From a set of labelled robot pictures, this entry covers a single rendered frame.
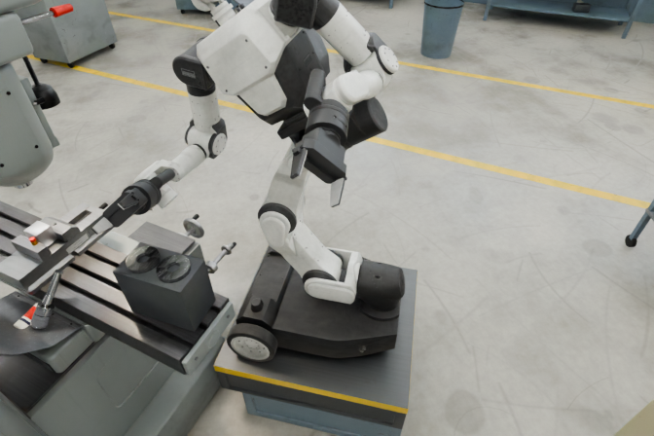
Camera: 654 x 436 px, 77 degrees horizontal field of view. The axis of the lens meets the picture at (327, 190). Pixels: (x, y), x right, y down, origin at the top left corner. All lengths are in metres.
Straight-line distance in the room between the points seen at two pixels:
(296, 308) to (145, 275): 0.72
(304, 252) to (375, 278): 0.29
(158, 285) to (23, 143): 0.49
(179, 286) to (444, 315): 1.67
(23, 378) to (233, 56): 1.19
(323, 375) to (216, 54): 1.25
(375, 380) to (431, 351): 0.64
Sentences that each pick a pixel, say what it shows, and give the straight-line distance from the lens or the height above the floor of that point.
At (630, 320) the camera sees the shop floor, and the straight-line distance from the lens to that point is 2.93.
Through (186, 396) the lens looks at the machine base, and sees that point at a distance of 2.09.
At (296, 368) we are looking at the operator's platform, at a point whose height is 0.40.
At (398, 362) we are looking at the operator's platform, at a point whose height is 0.40.
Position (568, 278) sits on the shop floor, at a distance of 2.96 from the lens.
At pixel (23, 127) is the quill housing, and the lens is 1.29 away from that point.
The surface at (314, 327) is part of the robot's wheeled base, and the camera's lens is 1.71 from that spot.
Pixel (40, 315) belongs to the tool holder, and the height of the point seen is 0.92.
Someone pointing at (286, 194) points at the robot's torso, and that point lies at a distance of 1.41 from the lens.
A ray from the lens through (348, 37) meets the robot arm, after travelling 1.11.
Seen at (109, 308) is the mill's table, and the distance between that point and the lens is 1.47.
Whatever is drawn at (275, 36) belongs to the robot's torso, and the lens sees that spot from 1.10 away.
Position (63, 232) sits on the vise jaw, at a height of 1.04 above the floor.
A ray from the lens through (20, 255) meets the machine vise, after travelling 1.68.
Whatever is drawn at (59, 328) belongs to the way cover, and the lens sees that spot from 1.58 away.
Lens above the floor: 2.01
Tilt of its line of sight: 39 degrees down
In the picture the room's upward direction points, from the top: straight up
